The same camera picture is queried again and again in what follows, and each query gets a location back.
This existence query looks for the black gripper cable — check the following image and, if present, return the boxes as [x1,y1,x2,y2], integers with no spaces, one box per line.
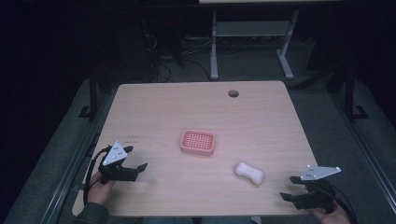
[82,145,110,206]
[330,183,360,224]

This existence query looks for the white soap bar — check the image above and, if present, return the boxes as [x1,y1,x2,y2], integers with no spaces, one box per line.
[233,161,265,186]

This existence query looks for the pink soap dish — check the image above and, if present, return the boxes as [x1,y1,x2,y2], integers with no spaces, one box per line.
[179,129,217,157]

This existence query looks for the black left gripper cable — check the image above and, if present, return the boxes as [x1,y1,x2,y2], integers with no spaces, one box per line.
[82,145,110,206]

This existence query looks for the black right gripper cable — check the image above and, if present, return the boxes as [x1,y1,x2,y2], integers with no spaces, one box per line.
[330,183,360,224]

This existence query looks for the black metal stand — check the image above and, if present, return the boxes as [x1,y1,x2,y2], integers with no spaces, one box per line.
[343,63,371,123]
[78,73,101,119]

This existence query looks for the white metal table frame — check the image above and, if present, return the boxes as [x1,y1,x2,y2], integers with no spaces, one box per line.
[209,8,301,81]

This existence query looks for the person's left hand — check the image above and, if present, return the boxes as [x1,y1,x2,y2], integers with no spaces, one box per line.
[86,172,116,206]

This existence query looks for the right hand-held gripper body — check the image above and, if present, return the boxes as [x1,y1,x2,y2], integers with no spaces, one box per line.
[291,164,342,215]

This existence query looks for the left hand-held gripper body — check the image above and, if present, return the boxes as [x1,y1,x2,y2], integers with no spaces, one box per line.
[98,140,140,185]

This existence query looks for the person's right hand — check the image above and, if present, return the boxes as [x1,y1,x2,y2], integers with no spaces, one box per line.
[306,201,352,224]

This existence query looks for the black floor cables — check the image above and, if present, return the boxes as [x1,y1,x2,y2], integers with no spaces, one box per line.
[141,18,213,83]

